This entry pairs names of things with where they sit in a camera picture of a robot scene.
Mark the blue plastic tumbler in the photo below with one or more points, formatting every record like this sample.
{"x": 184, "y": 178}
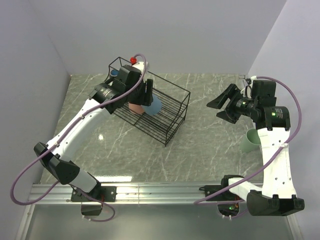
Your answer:
{"x": 154, "y": 108}

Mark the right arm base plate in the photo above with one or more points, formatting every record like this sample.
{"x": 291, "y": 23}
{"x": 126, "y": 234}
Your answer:
{"x": 211, "y": 189}

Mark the dark blue glazed mug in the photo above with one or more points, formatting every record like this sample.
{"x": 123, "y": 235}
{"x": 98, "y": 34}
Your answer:
{"x": 114, "y": 73}

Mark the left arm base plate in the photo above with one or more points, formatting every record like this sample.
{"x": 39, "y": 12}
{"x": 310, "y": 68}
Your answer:
{"x": 102, "y": 193}

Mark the aluminium side rail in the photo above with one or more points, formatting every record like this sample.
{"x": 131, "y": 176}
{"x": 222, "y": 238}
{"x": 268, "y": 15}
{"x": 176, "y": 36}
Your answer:
{"x": 243, "y": 79}

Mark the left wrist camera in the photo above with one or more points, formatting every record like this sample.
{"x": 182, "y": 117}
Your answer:
{"x": 140, "y": 65}

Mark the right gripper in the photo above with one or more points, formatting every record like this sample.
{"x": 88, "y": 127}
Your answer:
{"x": 233, "y": 92}

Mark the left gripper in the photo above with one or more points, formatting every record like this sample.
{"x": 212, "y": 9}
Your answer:
{"x": 146, "y": 98}

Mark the salmon pink plastic tumbler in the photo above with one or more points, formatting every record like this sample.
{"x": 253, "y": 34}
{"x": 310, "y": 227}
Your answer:
{"x": 136, "y": 109}

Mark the aluminium mounting rail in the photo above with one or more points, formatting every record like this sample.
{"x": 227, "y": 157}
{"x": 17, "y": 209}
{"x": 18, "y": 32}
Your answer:
{"x": 135, "y": 193}

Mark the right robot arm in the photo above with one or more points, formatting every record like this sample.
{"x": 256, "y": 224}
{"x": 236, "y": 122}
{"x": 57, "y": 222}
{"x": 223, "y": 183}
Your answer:
{"x": 277, "y": 196}

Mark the black wire dish rack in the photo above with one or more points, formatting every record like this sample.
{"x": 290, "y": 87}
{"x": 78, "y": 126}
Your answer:
{"x": 172, "y": 103}

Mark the green tumbler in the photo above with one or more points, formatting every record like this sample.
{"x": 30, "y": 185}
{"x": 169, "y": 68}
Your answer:
{"x": 250, "y": 141}

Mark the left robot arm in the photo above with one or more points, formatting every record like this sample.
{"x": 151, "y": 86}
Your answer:
{"x": 56, "y": 156}

